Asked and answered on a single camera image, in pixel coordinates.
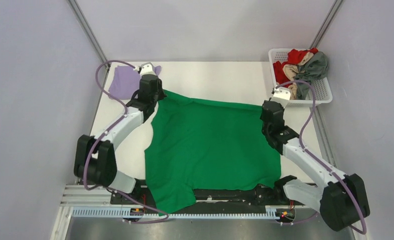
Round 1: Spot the green t-shirt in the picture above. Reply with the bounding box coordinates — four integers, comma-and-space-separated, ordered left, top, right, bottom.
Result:
145, 91, 281, 214

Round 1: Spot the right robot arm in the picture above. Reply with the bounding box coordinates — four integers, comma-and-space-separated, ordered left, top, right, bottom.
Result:
260, 99, 370, 235

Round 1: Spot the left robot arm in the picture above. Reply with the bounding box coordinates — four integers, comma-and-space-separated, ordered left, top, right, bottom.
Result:
74, 73, 166, 204

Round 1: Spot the folded purple t-shirt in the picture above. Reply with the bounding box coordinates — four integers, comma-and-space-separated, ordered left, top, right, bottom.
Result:
108, 65, 162, 100

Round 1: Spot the beige t-shirt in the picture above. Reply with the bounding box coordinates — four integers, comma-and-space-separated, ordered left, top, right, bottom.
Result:
273, 49, 316, 100

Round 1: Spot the white plastic laundry basket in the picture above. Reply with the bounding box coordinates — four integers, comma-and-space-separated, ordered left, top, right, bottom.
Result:
268, 48, 333, 107

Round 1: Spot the grey t-shirt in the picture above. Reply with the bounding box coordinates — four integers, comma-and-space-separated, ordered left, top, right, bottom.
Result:
294, 51, 329, 100

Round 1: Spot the red t-shirt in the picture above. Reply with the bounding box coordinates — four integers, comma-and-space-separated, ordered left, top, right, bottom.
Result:
273, 48, 319, 84

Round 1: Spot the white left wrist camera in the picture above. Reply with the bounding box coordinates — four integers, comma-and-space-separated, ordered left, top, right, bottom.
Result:
133, 62, 158, 77

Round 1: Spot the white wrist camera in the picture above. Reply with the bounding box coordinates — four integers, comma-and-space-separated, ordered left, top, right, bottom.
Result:
270, 86, 291, 106
133, 62, 158, 77

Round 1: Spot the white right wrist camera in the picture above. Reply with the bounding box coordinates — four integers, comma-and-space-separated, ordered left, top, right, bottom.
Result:
270, 86, 291, 106

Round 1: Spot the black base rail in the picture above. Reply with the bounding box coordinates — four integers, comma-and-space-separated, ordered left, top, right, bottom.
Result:
110, 180, 301, 219

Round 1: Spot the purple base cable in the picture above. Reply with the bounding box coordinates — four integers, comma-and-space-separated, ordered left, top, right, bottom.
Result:
112, 188, 170, 225

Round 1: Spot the white cable duct strip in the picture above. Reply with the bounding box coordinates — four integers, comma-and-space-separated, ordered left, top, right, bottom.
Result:
72, 206, 284, 220

